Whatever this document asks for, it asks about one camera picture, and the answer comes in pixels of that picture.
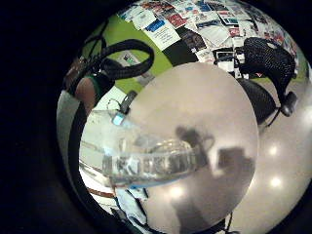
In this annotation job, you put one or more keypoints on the white and blue cloth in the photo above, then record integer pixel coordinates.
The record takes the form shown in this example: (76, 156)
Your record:
(130, 203)

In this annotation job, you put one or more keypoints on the wall of paper posters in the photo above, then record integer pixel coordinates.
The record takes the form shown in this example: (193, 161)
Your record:
(195, 26)

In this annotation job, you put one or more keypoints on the black mesh office chair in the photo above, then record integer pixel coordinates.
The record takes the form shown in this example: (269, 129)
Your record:
(269, 61)

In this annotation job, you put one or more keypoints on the clear plastic container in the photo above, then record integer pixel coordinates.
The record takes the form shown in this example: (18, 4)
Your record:
(152, 165)

